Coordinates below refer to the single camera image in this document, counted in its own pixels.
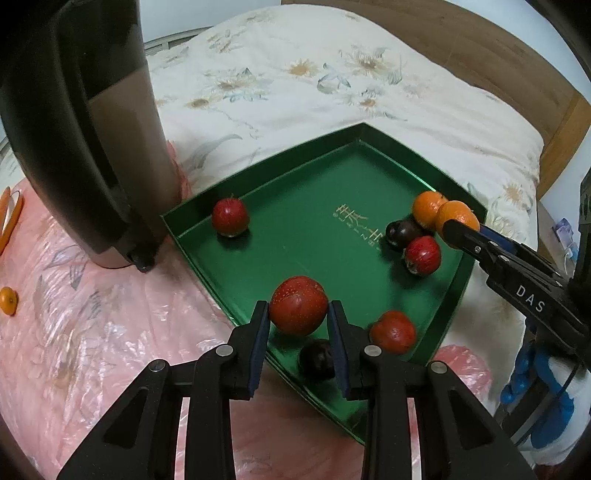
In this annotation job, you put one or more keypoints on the small tangerine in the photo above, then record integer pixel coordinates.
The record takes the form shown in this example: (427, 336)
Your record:
(8, 300)

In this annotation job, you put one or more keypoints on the orange-red fruit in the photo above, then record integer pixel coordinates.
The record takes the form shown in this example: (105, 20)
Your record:
(392, 331)

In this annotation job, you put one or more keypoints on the dark purple plum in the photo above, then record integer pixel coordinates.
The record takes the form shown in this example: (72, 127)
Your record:
(316, 360)
(398, 233)

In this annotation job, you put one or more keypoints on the large orange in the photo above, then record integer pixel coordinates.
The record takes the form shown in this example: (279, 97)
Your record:
(457, 220)

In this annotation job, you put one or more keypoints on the green tray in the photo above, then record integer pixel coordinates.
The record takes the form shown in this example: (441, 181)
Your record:
(323, 240)

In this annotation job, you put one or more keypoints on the brown black kettle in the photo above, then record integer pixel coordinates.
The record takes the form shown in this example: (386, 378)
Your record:
(78, 138)

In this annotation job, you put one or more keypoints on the round red fruit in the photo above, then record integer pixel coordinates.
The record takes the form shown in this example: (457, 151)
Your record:
(422, 254)

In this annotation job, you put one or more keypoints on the orange oval dish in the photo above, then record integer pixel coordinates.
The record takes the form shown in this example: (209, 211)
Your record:
(10, 217)

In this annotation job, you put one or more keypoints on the pink plastic sheet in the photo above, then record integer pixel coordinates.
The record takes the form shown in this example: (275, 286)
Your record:
(92, 323)

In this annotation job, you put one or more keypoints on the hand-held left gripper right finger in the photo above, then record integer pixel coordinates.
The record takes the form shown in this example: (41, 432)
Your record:
(340, 350)

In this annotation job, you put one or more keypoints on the small red fruit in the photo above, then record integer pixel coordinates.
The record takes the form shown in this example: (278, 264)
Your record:
(230, 217)

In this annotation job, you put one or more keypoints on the person's right hand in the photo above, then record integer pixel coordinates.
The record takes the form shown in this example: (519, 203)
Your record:
(535, 387)

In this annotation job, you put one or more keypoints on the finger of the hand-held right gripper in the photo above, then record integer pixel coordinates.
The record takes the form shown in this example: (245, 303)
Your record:
(517, 286)
(501, 240)

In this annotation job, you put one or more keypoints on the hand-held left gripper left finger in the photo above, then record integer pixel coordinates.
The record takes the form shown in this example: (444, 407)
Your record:
(259, 350)

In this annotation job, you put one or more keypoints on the large red apple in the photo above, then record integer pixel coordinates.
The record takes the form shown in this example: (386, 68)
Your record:
(298, 305)

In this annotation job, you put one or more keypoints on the floral bedspread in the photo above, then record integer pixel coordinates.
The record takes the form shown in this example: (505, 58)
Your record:
(300, 78)

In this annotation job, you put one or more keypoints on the medium orange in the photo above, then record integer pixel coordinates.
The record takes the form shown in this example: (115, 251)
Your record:
(425, 207)

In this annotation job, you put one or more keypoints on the wooden headboard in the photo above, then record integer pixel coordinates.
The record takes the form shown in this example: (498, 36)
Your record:
(485, 50)

